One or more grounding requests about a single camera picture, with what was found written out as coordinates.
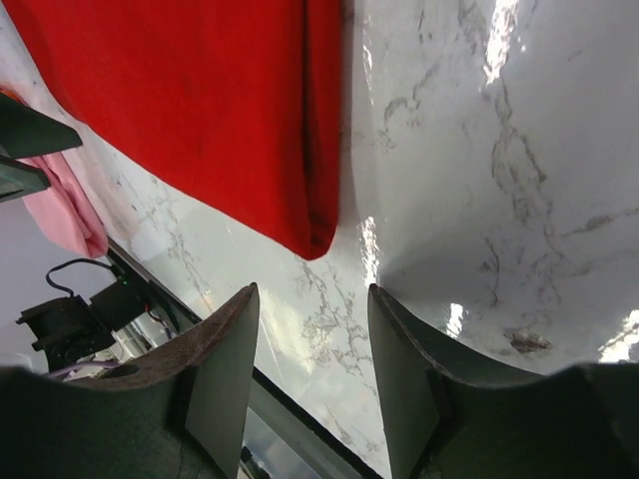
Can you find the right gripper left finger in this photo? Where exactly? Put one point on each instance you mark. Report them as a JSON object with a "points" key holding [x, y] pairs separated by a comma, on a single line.
{"points": [[178, 411]]}

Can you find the folded pink t shirt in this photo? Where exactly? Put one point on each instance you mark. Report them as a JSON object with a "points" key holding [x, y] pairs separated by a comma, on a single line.
{"points": [[63, 212]]}

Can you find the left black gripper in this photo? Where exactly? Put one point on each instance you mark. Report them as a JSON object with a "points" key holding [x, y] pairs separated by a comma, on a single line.
{"points": [[26, 133]]}

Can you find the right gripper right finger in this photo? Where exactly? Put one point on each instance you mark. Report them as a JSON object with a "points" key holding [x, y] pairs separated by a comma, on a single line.
{"points": [[449, 411]]}

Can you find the folded orange t shirt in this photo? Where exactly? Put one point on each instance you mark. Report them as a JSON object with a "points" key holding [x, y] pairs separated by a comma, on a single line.
{"points": [[10, 94]]}

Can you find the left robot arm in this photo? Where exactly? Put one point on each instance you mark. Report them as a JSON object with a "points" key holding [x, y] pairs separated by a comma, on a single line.
{"points": [[69, 328]]}

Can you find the red t shirt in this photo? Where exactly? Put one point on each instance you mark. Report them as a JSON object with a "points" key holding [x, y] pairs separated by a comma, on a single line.
{"points": [[234, 103]]}

